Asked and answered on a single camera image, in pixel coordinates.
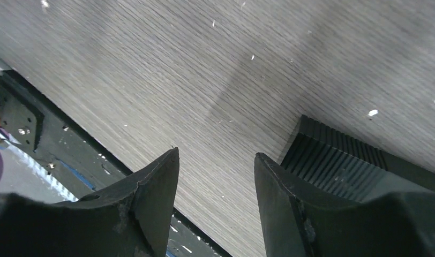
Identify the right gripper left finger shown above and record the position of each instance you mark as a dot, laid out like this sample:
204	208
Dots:
128	218

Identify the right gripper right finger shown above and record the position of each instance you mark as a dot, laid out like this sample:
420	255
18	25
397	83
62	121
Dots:
299	219

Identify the black network switch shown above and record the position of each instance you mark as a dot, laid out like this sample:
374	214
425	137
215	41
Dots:
347	167

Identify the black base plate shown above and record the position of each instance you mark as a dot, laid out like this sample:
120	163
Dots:
76	159

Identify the slotted cable duct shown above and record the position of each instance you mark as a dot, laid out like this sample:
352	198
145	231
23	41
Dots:
21	174

